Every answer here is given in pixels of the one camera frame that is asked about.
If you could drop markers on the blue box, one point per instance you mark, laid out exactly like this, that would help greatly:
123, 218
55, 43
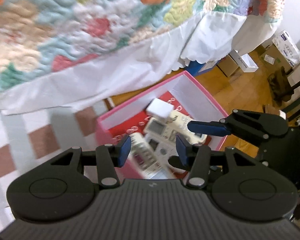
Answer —
195, 68

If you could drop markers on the pink storage box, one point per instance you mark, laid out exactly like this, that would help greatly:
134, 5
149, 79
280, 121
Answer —
183, 91

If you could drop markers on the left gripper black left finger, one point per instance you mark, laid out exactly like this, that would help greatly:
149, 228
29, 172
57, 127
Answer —
108, 157

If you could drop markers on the white remote with screen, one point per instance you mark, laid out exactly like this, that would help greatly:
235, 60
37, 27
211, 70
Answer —
161, 138

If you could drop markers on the brown cardboard box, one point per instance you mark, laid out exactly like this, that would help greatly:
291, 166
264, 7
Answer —
228, 66

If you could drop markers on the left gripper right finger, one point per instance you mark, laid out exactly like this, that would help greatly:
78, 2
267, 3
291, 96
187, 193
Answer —
196, 159

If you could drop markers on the floral quilted bedspread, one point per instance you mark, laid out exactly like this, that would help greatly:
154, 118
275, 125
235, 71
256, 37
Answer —
38, 37

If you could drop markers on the dark brown bag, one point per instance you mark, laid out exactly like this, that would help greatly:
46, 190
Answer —
280, 87

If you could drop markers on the white printed package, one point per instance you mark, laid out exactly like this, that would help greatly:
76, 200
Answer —
286, 46

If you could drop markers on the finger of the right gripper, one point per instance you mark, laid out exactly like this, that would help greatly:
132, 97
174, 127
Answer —
209, 128

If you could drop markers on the white charger cube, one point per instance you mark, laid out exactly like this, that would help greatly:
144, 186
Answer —
159, 109

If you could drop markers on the checkered grey brown rug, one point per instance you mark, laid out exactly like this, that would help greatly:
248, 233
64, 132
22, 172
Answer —
30, 139

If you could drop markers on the white cardboard box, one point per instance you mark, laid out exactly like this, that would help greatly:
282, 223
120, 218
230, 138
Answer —
245, 62

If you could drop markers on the white pink remote control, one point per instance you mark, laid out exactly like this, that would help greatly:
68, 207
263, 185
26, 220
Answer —
143, 158

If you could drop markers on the white bed skirt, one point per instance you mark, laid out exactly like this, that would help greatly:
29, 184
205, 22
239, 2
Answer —
78, 83

